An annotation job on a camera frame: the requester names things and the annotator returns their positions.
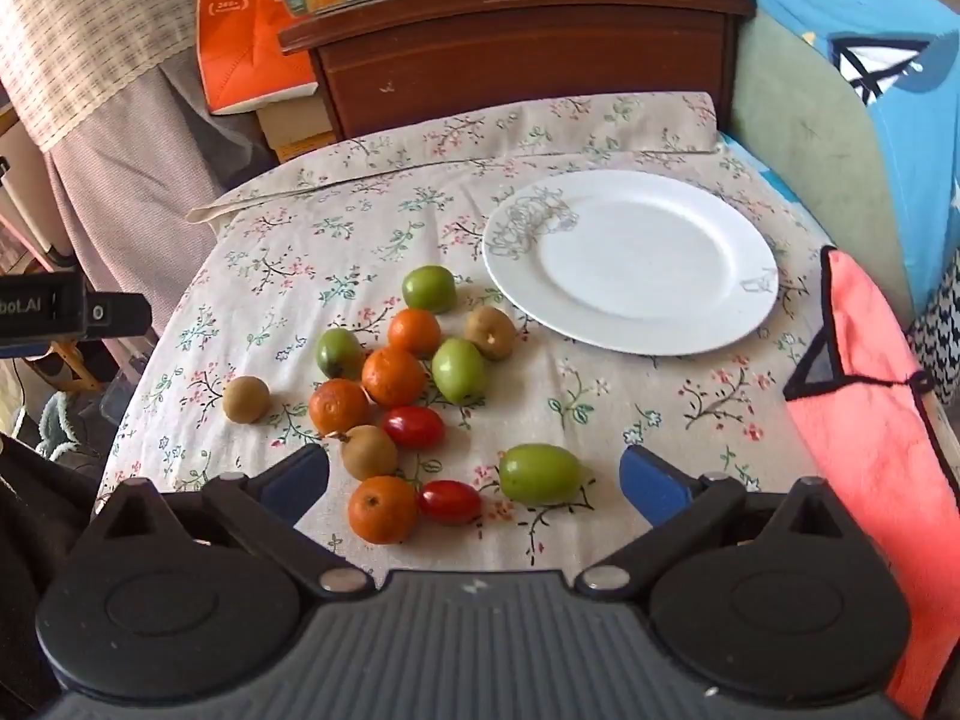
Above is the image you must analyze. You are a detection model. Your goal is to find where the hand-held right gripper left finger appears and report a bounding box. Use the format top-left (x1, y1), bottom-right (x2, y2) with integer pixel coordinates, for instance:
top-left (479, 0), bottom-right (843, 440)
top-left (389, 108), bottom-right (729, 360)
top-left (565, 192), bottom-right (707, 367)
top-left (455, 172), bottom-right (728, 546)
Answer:
top-left (94, 444), bottom-right (376, 601)

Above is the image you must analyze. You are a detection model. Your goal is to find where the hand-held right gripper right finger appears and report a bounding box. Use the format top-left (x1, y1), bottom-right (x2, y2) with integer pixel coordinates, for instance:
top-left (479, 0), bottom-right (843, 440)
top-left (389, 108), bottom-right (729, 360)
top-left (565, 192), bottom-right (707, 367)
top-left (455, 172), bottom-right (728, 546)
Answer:
top-left (574, 444), bottom-right (867, 601)

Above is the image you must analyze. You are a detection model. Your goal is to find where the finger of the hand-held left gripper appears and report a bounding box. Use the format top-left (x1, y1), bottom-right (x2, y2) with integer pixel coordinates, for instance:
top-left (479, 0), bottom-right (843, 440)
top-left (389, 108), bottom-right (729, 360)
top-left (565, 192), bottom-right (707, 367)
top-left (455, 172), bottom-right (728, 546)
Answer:
top-left (0, 272), bottom-right (151, 342)

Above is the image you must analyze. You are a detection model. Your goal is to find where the brown longan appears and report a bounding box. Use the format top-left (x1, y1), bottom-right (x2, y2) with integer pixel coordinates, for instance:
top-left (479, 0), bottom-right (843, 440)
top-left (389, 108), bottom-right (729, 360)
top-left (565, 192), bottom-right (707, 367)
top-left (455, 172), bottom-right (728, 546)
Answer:
top-left (463, 305), bottom-right (517, 361)
top-left (222, 376), bottom-right (271, 425)
top-left (341, 425), bottom-right (398, 481)

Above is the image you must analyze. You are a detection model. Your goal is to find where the small orange tangerine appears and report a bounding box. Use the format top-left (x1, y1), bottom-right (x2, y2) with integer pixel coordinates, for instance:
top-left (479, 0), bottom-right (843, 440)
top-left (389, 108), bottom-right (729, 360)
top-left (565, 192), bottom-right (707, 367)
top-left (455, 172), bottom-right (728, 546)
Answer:
top-left (388, 307), bottom-right (443, 359)
top-left (347, 475), bottom-right (419, 545)
top-left (309, 379), bottom-right (371, 437)
top-left (361, 346), bottom-right (427, 407)

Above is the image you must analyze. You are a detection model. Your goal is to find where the red cherry tomato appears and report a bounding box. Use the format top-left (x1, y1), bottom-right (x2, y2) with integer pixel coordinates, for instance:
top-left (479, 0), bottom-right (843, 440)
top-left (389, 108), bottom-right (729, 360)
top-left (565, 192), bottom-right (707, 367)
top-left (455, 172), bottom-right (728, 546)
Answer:
top-left (417, 480), bottom-right (483, 526)
top-left (382, 406), bottom-right (446, 449)

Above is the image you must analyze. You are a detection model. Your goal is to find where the reddish green jujube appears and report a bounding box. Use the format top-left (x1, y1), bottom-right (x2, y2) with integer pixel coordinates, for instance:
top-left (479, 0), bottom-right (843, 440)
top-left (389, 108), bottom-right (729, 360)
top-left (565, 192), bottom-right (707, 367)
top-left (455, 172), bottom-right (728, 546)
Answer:
top-left (314, 328), bottom-right (368, 381)

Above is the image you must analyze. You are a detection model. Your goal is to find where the white round plate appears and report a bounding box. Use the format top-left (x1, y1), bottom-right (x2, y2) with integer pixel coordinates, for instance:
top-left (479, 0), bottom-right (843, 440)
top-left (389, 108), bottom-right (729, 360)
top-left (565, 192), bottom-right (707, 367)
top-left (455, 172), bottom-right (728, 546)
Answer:
top-left (482, 169), bottom-right (779, 356)

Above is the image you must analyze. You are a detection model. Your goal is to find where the grey checked cloth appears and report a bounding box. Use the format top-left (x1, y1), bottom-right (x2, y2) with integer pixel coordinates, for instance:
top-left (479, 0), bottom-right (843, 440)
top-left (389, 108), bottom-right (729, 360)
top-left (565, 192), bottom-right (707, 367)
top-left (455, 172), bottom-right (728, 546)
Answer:
top-left (45, 67), bottom-right (278, 331)

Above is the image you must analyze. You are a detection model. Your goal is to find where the coral cloth with black trim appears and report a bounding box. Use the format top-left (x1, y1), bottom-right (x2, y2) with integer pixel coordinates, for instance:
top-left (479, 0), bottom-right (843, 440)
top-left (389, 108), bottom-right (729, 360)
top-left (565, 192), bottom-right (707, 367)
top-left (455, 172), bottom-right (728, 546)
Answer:
top-left (784, 246), bottom-right (960, 720)

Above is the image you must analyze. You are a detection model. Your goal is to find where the floral tablecloth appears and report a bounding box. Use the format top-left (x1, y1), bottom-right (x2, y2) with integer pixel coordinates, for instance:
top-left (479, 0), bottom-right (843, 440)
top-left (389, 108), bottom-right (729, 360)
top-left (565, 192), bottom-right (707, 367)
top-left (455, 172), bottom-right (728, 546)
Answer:
top-left (94, 90), bottom-right (931, 578)

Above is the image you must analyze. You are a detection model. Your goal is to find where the beige checked cloth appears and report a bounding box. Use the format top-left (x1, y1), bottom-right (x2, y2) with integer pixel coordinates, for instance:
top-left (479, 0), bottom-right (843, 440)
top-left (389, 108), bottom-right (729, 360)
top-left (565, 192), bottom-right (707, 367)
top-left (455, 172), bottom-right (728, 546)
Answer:
top-left (0, 0), bottom-right (203, 128)

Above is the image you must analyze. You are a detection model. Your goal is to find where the brown cardboard box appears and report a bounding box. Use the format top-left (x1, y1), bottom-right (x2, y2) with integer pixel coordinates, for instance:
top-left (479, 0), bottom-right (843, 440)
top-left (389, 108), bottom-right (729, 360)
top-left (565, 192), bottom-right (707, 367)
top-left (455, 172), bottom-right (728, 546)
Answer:
top-left (255, 90), bottom-right (338, 164)

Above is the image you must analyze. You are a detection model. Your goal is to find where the orange printed box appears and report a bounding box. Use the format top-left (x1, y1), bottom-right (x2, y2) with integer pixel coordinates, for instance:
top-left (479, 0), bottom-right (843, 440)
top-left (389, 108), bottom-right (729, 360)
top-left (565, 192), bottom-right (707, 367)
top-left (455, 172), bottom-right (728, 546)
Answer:
top-left (196, 0), bottom-right (320, 116)

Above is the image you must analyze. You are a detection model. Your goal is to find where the houndstooth fabric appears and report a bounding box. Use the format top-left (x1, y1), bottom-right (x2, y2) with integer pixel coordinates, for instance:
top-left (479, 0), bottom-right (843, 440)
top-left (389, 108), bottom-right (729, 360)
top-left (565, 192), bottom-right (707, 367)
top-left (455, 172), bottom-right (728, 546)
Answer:
top-left (907, 247), bottom-right (960, 406)

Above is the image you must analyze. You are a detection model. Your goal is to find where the light blue sheet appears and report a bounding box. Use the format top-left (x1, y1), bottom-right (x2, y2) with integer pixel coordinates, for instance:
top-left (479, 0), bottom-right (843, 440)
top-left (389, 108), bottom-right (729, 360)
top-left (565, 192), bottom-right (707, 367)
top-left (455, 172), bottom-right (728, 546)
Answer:
top-left (720, 133), bottom-right (807, 211)

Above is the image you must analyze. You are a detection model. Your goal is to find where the green cushion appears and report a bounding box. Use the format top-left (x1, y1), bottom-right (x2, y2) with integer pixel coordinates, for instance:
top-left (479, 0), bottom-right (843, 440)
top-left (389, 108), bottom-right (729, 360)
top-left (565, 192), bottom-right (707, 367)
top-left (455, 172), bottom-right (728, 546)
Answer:
top-left (731, 11), bottom-right (916, 316)

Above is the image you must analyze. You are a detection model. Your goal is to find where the brown wooden cabinet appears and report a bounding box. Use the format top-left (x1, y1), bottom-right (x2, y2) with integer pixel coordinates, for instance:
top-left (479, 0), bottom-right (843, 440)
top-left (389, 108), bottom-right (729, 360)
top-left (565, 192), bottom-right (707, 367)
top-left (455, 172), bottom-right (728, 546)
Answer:
top-left (277, 0), bottom-right (757, 142)

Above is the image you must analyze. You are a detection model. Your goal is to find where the blue printed cushion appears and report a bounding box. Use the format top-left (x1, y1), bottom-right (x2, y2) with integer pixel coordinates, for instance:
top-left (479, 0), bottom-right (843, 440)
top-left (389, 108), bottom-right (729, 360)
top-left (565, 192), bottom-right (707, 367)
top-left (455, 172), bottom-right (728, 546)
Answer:
top-left (697, 0), bottom-right (960, 316)

